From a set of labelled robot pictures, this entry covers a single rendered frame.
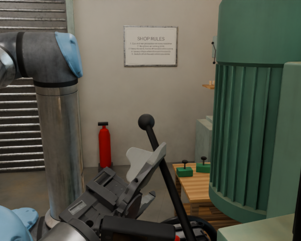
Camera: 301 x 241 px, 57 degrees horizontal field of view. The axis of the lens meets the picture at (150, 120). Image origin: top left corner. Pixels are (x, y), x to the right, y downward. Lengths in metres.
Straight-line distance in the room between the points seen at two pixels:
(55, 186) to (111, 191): 0.42
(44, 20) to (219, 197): 3.12
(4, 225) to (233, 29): 0.33
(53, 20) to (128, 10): 0.83
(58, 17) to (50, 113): 2.65
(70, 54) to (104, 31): 2.64
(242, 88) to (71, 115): 0.53
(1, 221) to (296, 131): 0.30
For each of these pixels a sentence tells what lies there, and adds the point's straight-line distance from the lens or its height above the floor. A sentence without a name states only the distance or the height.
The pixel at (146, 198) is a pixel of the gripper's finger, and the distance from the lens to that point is 0.58.
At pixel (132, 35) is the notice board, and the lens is 3.36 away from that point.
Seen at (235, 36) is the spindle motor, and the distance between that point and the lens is 0.38.
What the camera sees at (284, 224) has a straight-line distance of 0.25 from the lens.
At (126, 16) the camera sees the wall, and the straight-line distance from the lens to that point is 3.39.
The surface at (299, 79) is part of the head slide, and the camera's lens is 0.32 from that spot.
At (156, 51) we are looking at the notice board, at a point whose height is 1.42.
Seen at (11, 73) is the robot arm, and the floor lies 1.38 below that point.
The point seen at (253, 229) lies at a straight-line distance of 0.24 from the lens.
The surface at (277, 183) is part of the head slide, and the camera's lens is 0.36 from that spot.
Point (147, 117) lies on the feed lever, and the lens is 0.56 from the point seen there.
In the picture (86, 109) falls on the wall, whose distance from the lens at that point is 3.44.
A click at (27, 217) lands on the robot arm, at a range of 1.04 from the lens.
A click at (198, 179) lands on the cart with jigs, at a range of 2.09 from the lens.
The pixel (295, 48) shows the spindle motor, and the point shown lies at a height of 1.43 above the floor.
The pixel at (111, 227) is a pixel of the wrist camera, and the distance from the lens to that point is 0.45.
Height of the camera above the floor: 1.43
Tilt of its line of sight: 14 degrees down
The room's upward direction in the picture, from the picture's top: straight up
